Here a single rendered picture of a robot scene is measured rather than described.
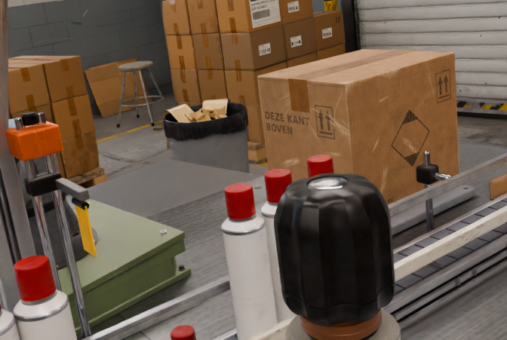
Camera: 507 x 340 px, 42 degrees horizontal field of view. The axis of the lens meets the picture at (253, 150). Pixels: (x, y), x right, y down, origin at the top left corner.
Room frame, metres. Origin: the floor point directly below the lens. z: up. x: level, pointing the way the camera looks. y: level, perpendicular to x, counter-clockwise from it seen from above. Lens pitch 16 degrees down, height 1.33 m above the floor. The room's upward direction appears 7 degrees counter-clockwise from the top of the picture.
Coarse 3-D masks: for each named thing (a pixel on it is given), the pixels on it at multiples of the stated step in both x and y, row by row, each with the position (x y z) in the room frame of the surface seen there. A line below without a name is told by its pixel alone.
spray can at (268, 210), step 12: (276, 180) 0.75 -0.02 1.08; (288, 180) 0.75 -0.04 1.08; (276, 192) 0.75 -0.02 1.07; (264, 204) 0.77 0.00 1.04; (276, 204) 0.75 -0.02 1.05; (264, 216) 0.75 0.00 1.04; (276, 252) 0.74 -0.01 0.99; (276, 264) 0.75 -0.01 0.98; (276, 276) 0.75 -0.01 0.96; (276, 288) 0.75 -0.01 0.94; (276, 300) 0.75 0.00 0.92; (276, 312) 0.75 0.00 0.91; (288, 312) 0.74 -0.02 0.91
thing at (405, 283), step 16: (496, 208) 1.05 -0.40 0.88; (464, 224) 1.00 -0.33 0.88; (432, 240) 0.96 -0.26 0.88; (480, 240) 0.94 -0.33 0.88; (400, 256) 0.92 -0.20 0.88; (448, 256) 0.90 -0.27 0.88; (464, 256) 0.90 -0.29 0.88; (416, 272) 0.86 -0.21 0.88; (432, 272) 0.86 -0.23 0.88; (400, 288) 0.82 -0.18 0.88
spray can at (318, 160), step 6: (312, 156) 0.81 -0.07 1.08; (318, 156) 0.81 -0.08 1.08; (324, 156) 0.81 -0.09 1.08; (330, 156) 0.81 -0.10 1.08; (306, 162) 0.81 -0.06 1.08; (312, 162) 0.79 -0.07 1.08; (318, 162) 0.79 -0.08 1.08; (324, 162) 0.79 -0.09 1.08; (330, 162) 0.79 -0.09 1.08; (312, 168) 0.79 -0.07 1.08; (318, 168) 0.79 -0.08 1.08; (324, 168) 0.79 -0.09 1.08; (330, 168) 0.79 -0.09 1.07; (312, 174) 0.79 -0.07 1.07
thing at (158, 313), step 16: (496, 160) 1.06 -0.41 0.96; (464, 176) 1.01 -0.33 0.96; (416, 192) 0.96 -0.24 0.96; (432, 192) 0.97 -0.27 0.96; (400, 208) 0.92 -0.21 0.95; (208, 288) 0.73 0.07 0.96; (224, 288) 0.74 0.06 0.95; (176, 304) 0.70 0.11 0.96; (192, 304) 0.72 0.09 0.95; (128, 320) 0.68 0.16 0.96; (144, 320) 0.68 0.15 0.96; (160, 320) 0.69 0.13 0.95; (96, 336) 0.65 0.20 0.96; (112, 336) 0.66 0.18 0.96
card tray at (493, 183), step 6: (504, 174) 1.24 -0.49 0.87; (492, 180) 1.21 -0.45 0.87; (498, 180) 1.22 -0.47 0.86; (504, 180) 1.24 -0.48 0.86; (492, 186) 1.21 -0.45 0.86; (498, 186) 1.22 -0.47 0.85; (504, 186) 1.24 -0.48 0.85; (492, 192) 1.21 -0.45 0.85; (498, 192) 1.22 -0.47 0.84; (504, 192) 1.23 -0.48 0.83; (492, 198) 1.21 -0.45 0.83
